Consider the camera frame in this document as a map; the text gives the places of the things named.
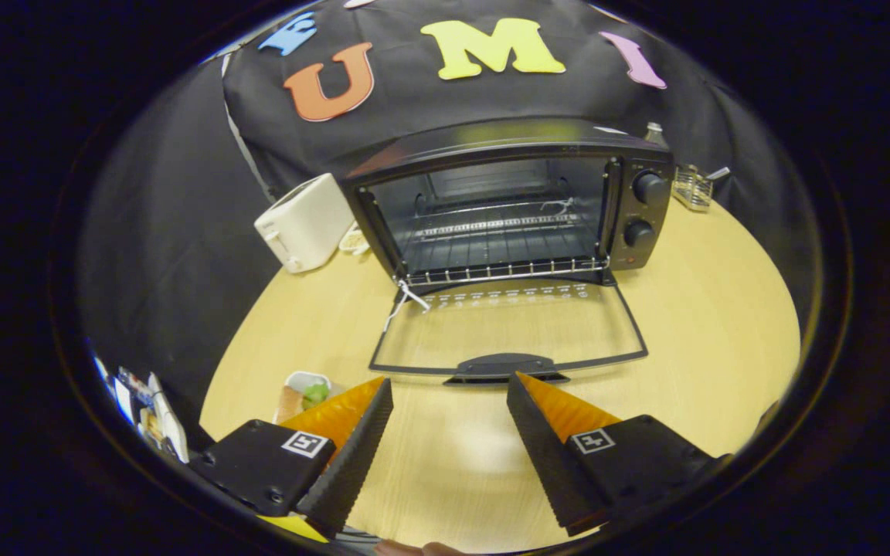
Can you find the pile of printed papers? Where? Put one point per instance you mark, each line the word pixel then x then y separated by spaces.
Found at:
pixel 155 417

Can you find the small white dish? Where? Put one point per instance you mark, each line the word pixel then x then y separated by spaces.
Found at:
pixel 354 241

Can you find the green label plastic bottle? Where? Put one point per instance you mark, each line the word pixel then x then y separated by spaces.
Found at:
pixel 654 135

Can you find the metal spoon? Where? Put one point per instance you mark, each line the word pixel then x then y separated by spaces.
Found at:
pixel 718 174

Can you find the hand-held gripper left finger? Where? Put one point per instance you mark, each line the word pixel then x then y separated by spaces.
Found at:
pixel 352 455

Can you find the white pop-up toaster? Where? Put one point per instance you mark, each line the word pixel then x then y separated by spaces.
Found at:
pixel 306 224

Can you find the white plate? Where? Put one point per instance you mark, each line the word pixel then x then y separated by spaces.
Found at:
pixel 307 378

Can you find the black toaster oven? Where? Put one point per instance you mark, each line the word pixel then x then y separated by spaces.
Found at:
pixel 646 216

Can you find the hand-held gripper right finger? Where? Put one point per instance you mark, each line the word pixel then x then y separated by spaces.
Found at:
pixel 545 452

